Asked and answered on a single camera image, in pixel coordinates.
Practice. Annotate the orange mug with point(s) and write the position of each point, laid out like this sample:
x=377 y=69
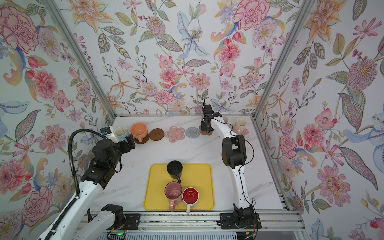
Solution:
x=139 y=131

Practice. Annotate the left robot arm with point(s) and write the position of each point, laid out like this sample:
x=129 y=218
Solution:
x=84 y=195

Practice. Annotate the black mug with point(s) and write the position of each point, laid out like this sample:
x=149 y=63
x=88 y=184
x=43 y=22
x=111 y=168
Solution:
x=175 y=170

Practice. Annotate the cream mug pink handle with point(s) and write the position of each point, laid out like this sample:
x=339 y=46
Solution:
x=240 y=125

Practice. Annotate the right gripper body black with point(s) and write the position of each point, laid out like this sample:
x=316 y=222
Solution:
x=204 y=126

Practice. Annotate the cream mug blue handle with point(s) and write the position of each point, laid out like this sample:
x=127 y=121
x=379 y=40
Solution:
x=121 y=133

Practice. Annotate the brown wooden round coaster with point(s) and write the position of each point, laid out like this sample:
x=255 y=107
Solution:
x=144 y=140

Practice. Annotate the brown paw coaster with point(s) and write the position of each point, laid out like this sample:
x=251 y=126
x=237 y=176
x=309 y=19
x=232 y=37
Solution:
x=204 y=133

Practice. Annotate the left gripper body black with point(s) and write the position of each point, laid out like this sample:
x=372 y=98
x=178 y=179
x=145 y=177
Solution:
x=114 y=162

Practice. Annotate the pink flower coaster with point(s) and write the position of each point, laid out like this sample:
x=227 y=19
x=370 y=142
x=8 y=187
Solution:
x=175 y=134
x=243 y=132

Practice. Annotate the red interior white mug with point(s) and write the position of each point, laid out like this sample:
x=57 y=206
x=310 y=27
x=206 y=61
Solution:
x=190 y=198

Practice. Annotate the dusty pink mug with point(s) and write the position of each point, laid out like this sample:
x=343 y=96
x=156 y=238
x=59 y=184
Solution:
x=173 y=192

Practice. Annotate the white mug green handle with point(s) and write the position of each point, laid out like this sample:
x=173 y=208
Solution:
x=225 y=119

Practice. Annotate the dark brown round coaster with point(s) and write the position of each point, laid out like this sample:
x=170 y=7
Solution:
x=156 y=134

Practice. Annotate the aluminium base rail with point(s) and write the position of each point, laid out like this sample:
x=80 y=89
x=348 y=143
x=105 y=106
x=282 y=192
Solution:
x=196 y=223

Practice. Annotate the grey round coaster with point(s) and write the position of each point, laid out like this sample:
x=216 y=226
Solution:
x=192 y=132

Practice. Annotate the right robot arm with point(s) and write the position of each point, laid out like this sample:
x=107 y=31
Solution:
x=234 y=157

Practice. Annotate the yellow tray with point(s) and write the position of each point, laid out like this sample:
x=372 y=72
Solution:
x=196 y=175

